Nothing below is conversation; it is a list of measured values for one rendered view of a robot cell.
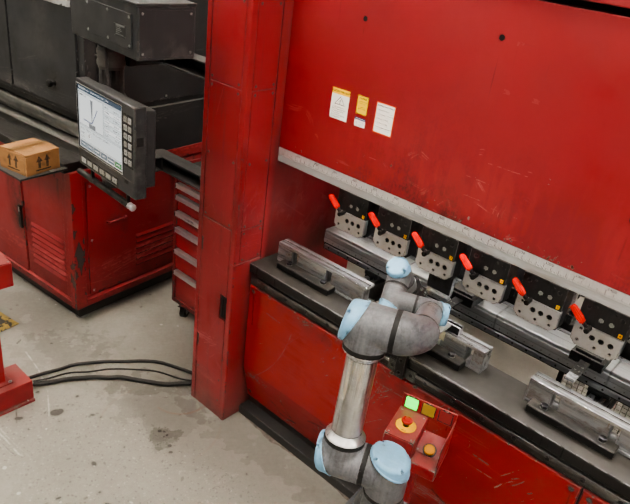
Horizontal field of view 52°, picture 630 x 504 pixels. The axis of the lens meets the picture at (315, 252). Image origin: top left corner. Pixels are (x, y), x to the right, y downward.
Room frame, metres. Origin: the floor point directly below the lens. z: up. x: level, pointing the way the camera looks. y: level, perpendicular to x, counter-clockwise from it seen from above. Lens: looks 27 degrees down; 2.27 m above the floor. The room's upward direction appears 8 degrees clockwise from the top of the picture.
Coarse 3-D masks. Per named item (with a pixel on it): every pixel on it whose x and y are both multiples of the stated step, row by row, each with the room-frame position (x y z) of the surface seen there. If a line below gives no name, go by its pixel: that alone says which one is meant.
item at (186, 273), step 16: (192, 160) 3.35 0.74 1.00; (176, 192) 3.25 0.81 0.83; (192, 192) 3.15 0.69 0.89; (176, 208) 3.25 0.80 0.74; (192, 208) 3.14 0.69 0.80; (176, 224) 3.26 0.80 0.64; (192, 224) 3.14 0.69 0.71; (176, 240) 3.26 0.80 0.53; (192, 240) 3.14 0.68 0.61; (176, 256) 3.25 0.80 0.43; (192, 256) 3.16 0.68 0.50; (176, 272) 3.22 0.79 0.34; (192, 272) 3.16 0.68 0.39; (176, 288) 3.25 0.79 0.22; (192, 288) 3.16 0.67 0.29; (192, 304) 3.15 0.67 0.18
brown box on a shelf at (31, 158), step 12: (12, 144) 2.96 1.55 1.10; (24, 144) 2.97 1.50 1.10; (36, 144) 2.99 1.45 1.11; (48, 144) 3.02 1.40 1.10; (0, 156) 2.91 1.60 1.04; (12, 156) 2.87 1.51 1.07; (24, 156) 2.84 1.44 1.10; (36, 156) 2.89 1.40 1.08; (48, 156) 2.95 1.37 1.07; (0, 168) 2.89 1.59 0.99; (12, 168) 2.88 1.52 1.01; (24, 168) 2.84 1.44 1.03; (36, 168) 2.88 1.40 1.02; (48, 168) 2.94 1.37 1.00; (60, 168) 2.98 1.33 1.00; (24, 180) 2.81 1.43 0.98
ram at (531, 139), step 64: (320, 0) 2.51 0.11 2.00; (384, 0) 2.33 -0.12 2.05; (448, 0) 2.18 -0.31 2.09; (512, 0) 2.05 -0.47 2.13; (320, 64) 2.48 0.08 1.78; (384, 64) 2.30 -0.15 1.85; (448, 64) 2.15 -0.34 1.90; (512, 64) 2.01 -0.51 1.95; (576, 64) 1.90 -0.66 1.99; (320, 128) 2.46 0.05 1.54; (448, 128) 2.12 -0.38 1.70; (512, 128) 1.98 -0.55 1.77; (576, 128) 1.86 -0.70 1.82; (448, 192) 2.08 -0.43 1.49; (512, 192) 1.95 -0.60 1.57; (576, 192) 1.83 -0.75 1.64; (512, 256) 1.91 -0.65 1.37; (576, 256) 1.79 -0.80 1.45
